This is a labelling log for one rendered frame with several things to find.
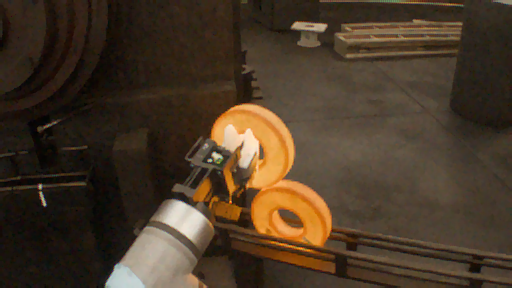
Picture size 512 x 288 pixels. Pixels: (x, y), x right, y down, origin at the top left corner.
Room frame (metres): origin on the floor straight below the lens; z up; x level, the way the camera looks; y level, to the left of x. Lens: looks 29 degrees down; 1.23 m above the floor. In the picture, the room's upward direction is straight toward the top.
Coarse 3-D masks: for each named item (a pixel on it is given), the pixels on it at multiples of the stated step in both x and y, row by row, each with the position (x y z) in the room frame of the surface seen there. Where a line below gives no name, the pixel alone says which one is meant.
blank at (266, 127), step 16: (240, 112) 0.64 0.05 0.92; (256, 112) 0.64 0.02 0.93; (224, 128) 0.66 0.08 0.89; (240, 128) 0.64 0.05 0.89; (256, 128) 0.63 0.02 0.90; (272, 128) 0.62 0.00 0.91; (272, 144) 0.62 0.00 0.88; (288, 144) 0.62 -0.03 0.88; (272, 160) 0.62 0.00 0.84; (288, 160) 0.61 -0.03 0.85; (256, 176) 0.63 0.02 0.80; (272, 176) 0.62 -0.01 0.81
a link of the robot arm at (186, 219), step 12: (168, 204) 0.45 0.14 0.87; (180, 204) 0.45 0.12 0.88; (156, 216) 0.44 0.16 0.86; (168, 216) 0.43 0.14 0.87; (180, 216) 0.43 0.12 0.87; (192, 216) 0.44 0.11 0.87; (204, 216) 0.45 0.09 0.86; (180, 228) 0.42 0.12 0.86; (192, 228) 0.42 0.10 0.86; (204, 228) 0.43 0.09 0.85; (192, 240) 0.41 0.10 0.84; (204, 240) 0.43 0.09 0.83
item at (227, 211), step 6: (216, 204) 0.50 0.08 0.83; (222, 204) 0.52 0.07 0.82; (228, 204) 0.54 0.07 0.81; (234, 204) 0.57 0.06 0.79; (216, 210) 0.50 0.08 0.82; (222, 210) 0.52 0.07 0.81; (228, 210) 0.53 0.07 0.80; (234, 210) 0.55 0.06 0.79; (240, 210) 0.56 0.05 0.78; (216, 216) 0.50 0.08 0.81; (222, 216) 0.52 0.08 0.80; (228, 216) 0.53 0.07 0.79; (234, 216) 0.55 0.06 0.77
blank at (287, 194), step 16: (272, 192) 0.61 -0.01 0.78; (288, 192) 0.60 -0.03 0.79; (304, 192) 0.60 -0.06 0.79; (256, 208) 0.63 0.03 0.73; (272, 208) 0.61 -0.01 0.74; (288, 208) 0.60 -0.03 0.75; (304, 208) 0.58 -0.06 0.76; (320, 208) 0.58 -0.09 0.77; (256, 224) 0.63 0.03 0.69; (272, 224) 0.61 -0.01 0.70; (304, 224) 0.58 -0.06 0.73; (320, 224) 0.57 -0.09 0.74; (304, 240) 0.58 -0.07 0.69; (320, 240) 0.57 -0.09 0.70
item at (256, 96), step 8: (248, 72) 2.48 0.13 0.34; (248, 80) 2.47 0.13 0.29; (256, 80) 2.90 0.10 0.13; (248, 88) 2.47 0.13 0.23; (256, 88) 2.73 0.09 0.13; (248, 96) 2.47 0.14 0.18; (256, 96) 2.55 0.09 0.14; (248, 104) 2.43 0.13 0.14; (256, 104) 2.42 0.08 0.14; (264, 104) 2.42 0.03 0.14
